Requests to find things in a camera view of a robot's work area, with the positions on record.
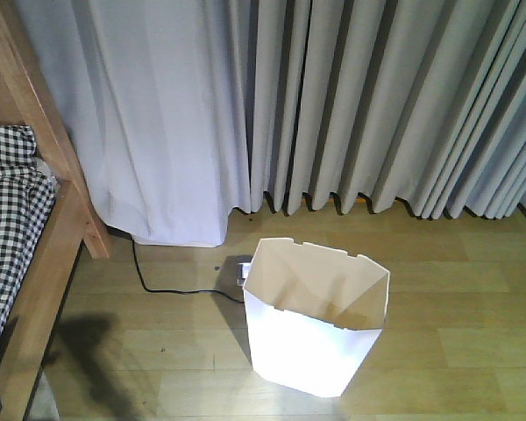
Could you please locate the white paper trash bin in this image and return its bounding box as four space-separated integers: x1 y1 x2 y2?
243 238 390 397

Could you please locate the black floor power cable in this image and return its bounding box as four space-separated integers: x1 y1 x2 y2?
131 239 245 304

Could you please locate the wooden bed frame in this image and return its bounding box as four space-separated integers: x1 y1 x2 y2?
0 1 110 420

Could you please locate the light grey curtain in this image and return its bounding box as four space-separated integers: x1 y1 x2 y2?
17 1 526 246

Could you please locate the black white checkered bedding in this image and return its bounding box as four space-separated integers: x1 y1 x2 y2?
0 125 56 337

